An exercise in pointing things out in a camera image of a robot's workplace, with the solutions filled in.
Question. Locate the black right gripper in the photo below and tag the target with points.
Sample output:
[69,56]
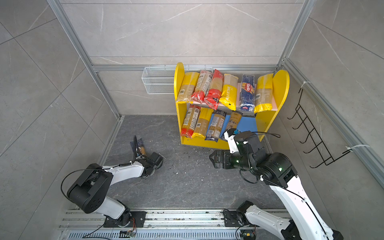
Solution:
[226,154]

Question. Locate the yellow shelf with coloured boards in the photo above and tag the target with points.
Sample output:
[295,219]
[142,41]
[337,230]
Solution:
[261,122]

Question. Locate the blue Ankara spaghetti bag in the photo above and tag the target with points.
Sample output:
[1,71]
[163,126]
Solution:
[138,148]

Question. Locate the short yellow spaghetti bag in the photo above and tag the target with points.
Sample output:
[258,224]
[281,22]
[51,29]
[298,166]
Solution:
[203,123]

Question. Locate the red clear spaghetti bag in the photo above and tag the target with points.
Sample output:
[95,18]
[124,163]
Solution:
[190,121]

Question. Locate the blue Barilla spaghetti box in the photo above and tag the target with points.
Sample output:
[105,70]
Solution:
[247,93]

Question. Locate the white wire mesh basket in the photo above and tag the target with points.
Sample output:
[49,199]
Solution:
[160,80]

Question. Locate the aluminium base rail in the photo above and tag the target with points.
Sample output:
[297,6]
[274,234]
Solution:
[192,224]

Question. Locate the long yellow spaghetti bag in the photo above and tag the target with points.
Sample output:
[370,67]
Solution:
[264,94]

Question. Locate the black wire hook rack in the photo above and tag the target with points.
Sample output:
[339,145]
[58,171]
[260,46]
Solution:
[313,136]

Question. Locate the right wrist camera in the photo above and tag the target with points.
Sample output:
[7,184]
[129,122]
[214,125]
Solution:
[229,136]

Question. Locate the yellow Pastatime spaghetti bag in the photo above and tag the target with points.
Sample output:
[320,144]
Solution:
[229,92]

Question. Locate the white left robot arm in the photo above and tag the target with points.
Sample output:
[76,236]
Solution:
[90,191]

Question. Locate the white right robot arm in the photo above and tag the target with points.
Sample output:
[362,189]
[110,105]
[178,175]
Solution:
[305,223]

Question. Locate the yellow topped spaghetti bag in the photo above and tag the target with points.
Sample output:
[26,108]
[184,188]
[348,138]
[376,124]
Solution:
[187,88]

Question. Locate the blue clear spaghetti bag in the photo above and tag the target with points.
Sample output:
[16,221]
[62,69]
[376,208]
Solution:
[216,125]

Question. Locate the red labelled spaghetti bag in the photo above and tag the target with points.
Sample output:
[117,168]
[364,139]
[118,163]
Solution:
[202,86]

